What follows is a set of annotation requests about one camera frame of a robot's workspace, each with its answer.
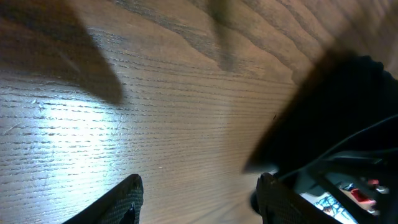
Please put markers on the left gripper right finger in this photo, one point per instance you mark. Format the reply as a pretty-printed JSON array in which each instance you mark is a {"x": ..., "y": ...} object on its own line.
[{"x": 277, "y": 204}]

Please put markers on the black polo shirt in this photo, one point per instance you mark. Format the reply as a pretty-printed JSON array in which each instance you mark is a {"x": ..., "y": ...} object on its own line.
[{"x": 340, "y": 98}]

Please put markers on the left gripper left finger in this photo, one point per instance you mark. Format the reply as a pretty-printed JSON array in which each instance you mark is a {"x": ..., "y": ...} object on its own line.
[{"x": 121, "y": 205}]

